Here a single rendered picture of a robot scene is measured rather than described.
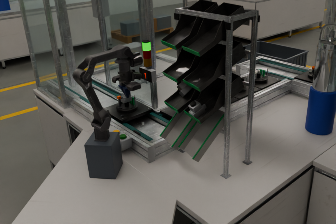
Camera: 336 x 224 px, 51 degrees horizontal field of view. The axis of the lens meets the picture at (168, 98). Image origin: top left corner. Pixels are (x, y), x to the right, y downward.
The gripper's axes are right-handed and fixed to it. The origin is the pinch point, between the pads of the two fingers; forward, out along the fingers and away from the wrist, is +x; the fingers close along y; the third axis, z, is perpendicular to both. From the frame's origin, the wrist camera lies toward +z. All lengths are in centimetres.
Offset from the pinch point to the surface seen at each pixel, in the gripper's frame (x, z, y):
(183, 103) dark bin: 3.8, 16.9, -24.8
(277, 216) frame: 60, 38, -70
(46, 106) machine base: 47, -4, 119
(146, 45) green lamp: -14.4, 30.1, 22.0
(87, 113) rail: 33, 2, 57
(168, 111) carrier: 28.3, 36.6, 12.7
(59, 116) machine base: 47, -4, 94
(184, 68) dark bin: -13.3, 19.6, -23.1
